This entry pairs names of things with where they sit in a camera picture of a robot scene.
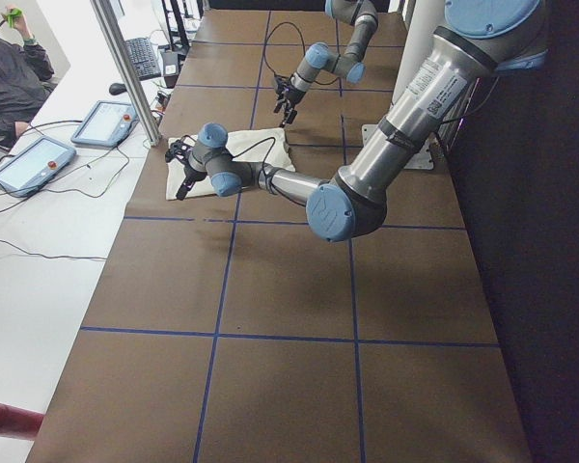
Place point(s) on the near teach pendant tablet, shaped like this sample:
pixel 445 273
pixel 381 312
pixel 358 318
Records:
pixel 30 170

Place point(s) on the cream long sleeve shirt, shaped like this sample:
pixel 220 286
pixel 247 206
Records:
pixel 268 145

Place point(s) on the teach pendant tablet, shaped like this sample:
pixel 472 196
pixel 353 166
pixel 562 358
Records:
pixel 106 125
pixel 30 170

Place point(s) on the aluminium frame post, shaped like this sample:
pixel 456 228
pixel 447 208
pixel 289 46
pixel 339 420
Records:
pixel 114 38

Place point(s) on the far teach pendant tablet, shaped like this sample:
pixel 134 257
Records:
pixel 106 125

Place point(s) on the seated person in black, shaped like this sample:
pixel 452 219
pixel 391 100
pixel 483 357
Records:
pixel 25 72

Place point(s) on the red cylinder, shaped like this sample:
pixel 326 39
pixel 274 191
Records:
pixel 19 423

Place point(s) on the black box with white label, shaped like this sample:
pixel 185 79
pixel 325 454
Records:
pixel 170 68

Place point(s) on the black computer mouse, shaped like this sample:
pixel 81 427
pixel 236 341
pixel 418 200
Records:
pixel 117 89

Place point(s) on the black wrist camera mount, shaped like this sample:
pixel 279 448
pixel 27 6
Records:
pixel 281 84
pixel 178 151

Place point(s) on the black keyboard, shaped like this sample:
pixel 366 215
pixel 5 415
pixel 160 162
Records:
pixel 143 58

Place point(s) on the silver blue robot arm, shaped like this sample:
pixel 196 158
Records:
pixel 475 39
pixel 349 66

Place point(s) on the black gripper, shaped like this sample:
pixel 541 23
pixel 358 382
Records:
pixel 289 94
pixel 189 174

